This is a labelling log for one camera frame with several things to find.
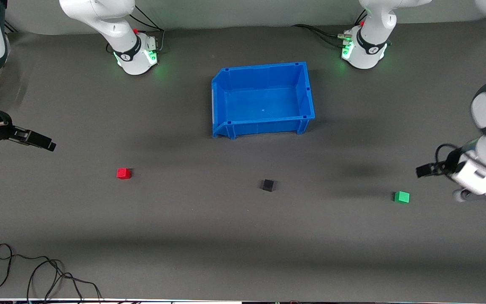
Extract blue plastic storage bin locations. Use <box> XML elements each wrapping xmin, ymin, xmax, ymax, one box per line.
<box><xmin>211</xmin><ymin>62</ymin><xmax>316</xmax><ymax>140</ymax></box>

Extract dark grey table mat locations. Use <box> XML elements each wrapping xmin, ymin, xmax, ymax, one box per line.
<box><xmin>0</xmin><ymin>15</ymin><xmax>486</xmax><ymax>301</ymax></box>

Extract thin black loose cable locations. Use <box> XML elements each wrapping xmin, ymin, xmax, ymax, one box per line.
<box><xmin>27</xmin><ymin>258</ymin><xmax>102</xmax><ymax>304</ymax></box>
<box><xmin>0</xmin><ymin>244</ymin><xmax>64</xmax><ymax>299</ymax></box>

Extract black right arm base cables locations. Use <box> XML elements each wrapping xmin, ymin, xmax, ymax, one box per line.
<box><xmin>106</xmin><ymin>5</ymin><xmax>166</xmax><ymax>54</ymax></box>

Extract black arm base cables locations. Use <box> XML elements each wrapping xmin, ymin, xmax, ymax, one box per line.
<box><xmin>106</xmin><ymin>5</ymin><xmax>166</xmax><ymax>54</ymax></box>
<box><xmin>292</xmin><ymin>9</ymin><xmax>392</xmax><ymax>48</ymax></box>

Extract black left arm base cables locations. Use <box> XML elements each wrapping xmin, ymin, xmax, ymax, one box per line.
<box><xmin>292</xmin><ymin>9</ymin><xmax>392</xmax><ymax>48</ymax></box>

